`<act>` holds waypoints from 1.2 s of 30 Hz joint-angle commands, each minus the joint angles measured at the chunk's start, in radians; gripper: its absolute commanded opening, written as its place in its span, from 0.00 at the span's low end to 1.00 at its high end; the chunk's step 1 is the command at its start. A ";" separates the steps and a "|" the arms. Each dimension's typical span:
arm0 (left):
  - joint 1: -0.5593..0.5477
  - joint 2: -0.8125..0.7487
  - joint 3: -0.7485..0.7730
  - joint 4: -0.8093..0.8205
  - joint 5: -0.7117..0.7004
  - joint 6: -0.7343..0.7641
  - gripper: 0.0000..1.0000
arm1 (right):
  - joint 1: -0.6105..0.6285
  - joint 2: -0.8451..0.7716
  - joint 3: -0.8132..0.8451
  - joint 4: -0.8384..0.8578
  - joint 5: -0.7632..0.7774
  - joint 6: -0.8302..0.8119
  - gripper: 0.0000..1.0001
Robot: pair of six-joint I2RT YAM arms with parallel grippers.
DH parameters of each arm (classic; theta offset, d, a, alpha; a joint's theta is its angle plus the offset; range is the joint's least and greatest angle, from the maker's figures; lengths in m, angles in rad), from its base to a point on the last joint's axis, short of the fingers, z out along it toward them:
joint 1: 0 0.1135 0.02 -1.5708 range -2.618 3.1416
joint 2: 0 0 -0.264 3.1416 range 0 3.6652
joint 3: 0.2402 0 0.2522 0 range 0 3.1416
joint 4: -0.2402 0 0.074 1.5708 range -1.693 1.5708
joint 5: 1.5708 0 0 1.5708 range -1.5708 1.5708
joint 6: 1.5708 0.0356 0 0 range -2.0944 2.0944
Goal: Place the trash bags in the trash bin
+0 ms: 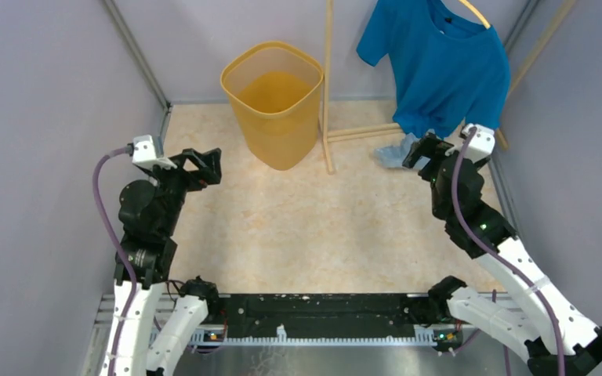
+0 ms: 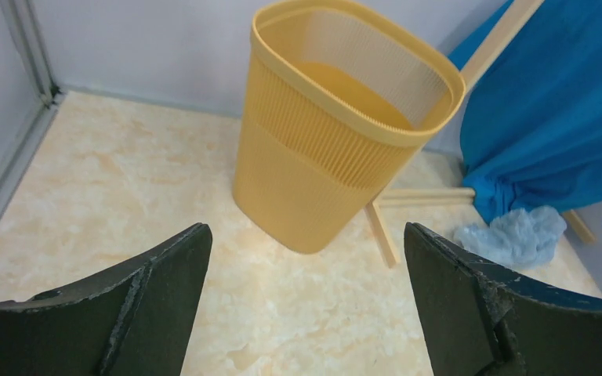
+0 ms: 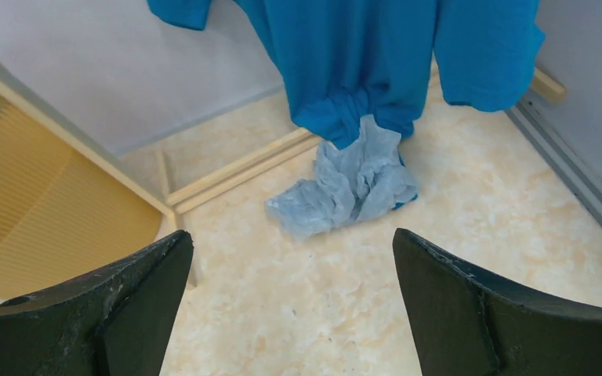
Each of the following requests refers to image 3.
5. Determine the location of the wooden clothes rack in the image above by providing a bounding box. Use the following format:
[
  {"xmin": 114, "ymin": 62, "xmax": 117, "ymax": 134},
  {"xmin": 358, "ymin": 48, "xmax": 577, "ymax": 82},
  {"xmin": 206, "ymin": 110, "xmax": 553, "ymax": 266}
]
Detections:
[{"xmin": 0, "ymin": 56, "xmax": 568, "ymax": 288}]

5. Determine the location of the light blue plastic trash bag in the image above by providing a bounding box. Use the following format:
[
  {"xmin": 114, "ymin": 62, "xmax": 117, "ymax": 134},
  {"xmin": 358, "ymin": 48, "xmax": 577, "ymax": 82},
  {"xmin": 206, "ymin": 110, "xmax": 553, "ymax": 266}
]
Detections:
[{"xmin": 264, "ymin": 115, "xmax": 419, "ymax": 239}]

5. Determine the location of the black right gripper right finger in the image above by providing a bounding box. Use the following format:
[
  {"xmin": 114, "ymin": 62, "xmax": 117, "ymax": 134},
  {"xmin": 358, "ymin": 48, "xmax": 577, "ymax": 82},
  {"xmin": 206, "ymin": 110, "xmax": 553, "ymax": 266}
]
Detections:
[{"xmin": 393, "ymin": 228, "xmax": 602, "ymax": 375}]

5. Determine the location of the grey metal corner rail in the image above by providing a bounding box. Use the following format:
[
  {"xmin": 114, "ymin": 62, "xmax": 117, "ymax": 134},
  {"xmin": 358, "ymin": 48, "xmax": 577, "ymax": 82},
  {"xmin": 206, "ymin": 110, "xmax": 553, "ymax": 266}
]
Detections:
[{"xmin": 506, "ymin": 100, "xmax": 602, "ymax": 228}]

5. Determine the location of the blue t-shirt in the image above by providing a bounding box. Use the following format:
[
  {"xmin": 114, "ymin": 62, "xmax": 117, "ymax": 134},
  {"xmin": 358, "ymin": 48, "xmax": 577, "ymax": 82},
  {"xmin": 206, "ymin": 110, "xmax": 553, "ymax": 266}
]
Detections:
[{"xmin": 147, "ymin": 0, "xmax": 546, "ymax": 150}]

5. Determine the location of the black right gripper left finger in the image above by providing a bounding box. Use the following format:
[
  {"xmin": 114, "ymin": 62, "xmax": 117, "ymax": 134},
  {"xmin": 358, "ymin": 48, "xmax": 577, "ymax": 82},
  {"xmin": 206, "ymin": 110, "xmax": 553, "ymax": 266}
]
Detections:
[{"xmin": 0, "ymin": 230, "xmax": 194, "ymax": 375}]

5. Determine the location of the yellow slatted trash bin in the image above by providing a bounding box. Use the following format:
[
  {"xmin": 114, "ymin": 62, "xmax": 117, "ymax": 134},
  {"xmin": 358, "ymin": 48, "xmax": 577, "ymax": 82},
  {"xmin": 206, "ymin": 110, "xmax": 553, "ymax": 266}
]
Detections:
[{"xmin": 0, "ymin": 96, "xmax": 162, "ymax": 300}]

